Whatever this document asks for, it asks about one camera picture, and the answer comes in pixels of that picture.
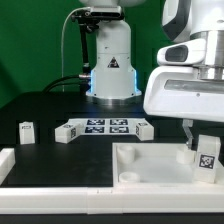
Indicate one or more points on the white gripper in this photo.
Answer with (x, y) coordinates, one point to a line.
(188, 83)

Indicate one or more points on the white square tabletop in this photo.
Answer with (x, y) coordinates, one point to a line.
(156, 164)

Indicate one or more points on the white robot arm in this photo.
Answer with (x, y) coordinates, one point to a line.
(113, 79)

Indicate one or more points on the fiducial marker sheet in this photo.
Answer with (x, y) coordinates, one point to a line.
(108, 126)

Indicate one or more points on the white obstacle fence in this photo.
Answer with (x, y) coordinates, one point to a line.
(99, 200)

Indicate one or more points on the black camera on stand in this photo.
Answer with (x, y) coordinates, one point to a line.
(88, 19)

